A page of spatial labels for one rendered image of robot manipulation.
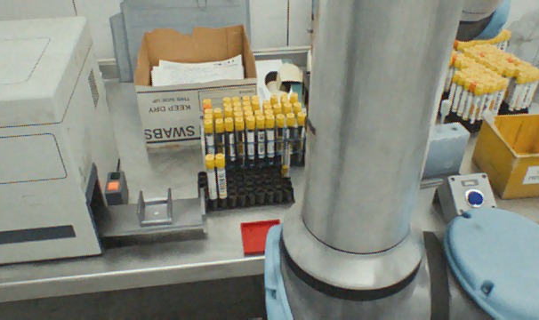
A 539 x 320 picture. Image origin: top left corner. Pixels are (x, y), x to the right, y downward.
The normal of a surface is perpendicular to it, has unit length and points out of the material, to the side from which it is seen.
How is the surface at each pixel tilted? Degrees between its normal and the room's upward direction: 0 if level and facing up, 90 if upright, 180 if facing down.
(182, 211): 0
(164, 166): 0
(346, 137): 89
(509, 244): 9
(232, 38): 88
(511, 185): 90
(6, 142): 90
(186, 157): 0
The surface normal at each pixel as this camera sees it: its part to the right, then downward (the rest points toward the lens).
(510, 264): 0.14, -0.75
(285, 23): 0.15, 0.59
